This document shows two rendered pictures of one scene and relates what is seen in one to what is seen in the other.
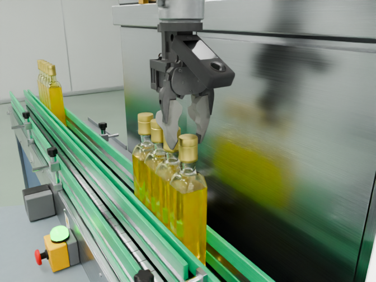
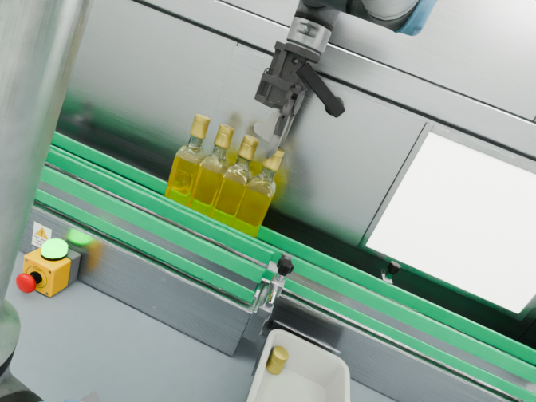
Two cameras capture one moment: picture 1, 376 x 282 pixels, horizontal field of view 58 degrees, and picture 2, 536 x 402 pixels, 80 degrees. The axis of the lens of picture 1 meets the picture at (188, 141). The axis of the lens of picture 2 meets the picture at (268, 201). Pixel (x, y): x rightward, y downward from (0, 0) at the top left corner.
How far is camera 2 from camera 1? 0.53 m
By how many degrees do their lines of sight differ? 48
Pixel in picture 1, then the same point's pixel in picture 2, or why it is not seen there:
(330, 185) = (360, 190)
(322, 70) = (376, 117)
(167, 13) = (311, 41)
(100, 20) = not seen: outside the picture
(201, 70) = (333, 102)
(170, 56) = (285, 76)
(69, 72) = not seen: outside the picture
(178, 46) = (311, 73)
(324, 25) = (384, 88)
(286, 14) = (356, 69)
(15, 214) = not seen: outside the picture
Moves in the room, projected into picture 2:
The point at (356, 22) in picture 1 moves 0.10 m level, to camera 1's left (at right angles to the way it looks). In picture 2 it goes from (404, 94) to (386, 83)
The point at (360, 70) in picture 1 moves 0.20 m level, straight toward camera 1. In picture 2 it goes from (401, 124) to (474, 154)
